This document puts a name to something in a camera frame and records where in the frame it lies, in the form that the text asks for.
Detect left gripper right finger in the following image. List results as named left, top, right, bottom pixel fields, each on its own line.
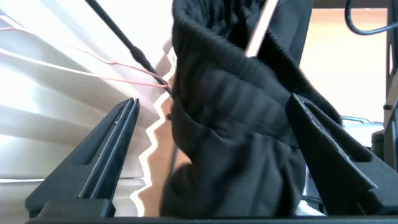
left=285, top=93, right=398, bottom=217

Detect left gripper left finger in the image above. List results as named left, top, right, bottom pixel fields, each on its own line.
left=24, top=97, right=141, bottom=218

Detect black shorts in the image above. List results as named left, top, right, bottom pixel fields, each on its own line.
left=159, top=0, right=343, bottom=218

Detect black clothes rack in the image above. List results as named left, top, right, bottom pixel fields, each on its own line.
left=85, top=0, right=180, bottom=177

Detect beige curtain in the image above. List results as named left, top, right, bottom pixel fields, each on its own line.
left=0, top=0, right=175, bottom=218

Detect black cable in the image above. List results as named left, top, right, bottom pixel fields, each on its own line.
left=344, top=0, right=398, bottom=36

